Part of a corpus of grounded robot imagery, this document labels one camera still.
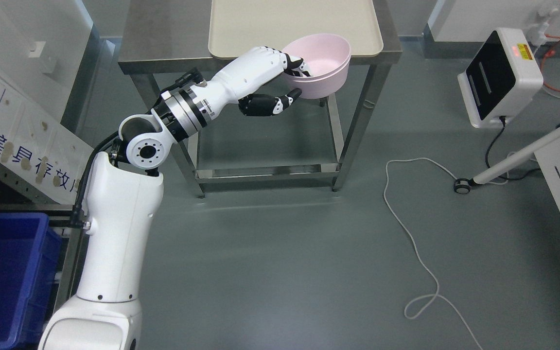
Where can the cream plastic tray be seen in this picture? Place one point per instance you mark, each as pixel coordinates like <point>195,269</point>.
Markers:
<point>238,25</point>

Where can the white black device box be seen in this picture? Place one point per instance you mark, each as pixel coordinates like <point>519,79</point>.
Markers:
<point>501,80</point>

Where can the white wall socket box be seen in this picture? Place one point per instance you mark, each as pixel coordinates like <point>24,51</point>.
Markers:
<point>41,55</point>

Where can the white wall plug adapter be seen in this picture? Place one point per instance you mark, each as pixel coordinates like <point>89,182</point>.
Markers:
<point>536,34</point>

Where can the pink bowl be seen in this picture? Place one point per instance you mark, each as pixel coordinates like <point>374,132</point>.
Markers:
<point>327,57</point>

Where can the white sign board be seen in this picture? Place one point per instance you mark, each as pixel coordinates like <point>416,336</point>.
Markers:
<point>39,149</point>

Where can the white stand leg with caster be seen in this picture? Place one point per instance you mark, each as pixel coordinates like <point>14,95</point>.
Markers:
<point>463,185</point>

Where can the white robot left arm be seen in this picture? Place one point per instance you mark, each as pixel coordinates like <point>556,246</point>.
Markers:
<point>123,193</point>

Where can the stainless steel table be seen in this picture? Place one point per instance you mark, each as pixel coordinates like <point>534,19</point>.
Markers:
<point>167,36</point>

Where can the blue plastic bin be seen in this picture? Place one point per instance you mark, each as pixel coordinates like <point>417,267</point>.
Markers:
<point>29,254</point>

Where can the steel shelf rack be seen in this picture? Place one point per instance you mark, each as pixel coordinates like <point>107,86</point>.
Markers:
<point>18,195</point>

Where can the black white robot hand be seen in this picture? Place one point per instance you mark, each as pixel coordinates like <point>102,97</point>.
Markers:
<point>238,82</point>

